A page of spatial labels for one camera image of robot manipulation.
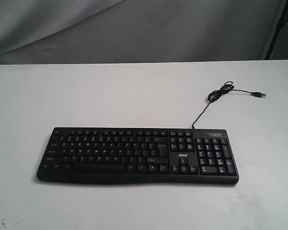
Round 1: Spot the black tripod stand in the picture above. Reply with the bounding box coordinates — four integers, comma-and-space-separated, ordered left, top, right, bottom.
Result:
265, 0, 288, 60

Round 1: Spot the black USB cable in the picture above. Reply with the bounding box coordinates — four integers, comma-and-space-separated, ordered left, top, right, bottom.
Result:
191, 80, 267, 129

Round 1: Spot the grey backdrop cloth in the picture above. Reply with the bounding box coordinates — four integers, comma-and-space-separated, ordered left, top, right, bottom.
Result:
0, 0, 285, 64

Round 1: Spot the black acer keyboard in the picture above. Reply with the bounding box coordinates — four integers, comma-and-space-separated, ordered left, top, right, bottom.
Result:
37, 127, 239, 185

